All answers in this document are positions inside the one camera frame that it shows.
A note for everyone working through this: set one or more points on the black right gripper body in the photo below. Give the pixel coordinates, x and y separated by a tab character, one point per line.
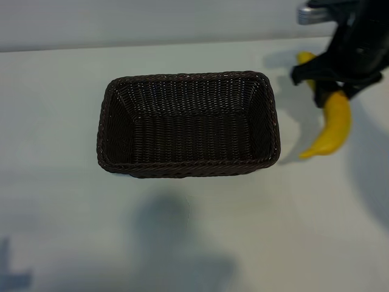
361	45

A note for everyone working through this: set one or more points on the dark brown wicker basket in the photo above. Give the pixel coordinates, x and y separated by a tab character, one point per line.
188	137

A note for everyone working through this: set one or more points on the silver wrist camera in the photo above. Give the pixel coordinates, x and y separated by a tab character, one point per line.
314	15

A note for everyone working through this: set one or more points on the yellow banana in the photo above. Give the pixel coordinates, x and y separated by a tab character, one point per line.
334	121

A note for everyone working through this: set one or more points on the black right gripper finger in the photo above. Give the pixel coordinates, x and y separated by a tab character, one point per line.
324	92
319	70

